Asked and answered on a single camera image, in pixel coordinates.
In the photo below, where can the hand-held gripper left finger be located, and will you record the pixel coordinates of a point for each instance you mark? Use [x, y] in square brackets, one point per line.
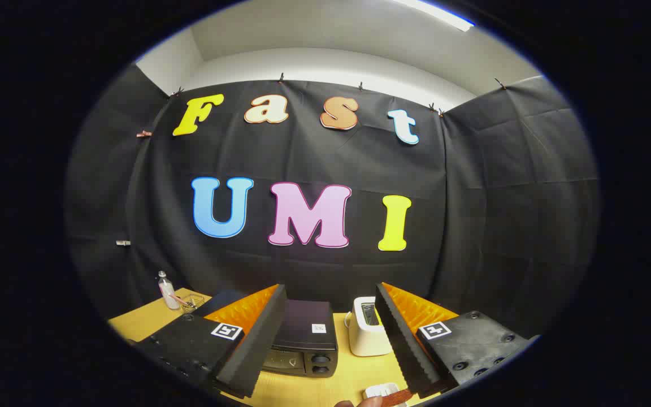
[257, 345]

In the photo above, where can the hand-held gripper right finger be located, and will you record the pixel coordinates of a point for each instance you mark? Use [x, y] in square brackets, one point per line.
[402, 345]

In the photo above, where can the black toaster oven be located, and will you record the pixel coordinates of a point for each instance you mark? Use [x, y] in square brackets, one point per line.
[308, 339]

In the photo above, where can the reddish-brown meat piece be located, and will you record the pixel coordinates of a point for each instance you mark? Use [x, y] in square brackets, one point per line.
[396, 398]

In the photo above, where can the white toaster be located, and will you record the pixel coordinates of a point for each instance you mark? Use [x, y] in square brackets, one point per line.
[365, 339]

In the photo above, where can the white rectangular dish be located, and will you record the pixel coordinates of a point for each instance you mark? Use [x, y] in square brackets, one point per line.
[377, 390]

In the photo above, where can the clear glass container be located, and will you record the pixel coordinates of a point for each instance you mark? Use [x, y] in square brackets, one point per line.
[194, 305]

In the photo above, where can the red striped straw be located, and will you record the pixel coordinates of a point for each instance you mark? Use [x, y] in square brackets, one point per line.
[178, 299]

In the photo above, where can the clear plastic bottle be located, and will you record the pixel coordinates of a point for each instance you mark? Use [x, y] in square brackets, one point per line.
[167, 291]

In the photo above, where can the black backdrop cloth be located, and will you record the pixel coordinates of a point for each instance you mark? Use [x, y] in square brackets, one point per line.
[314, 152]

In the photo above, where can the copper clip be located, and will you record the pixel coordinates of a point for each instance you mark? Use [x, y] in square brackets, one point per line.
[143, 134]

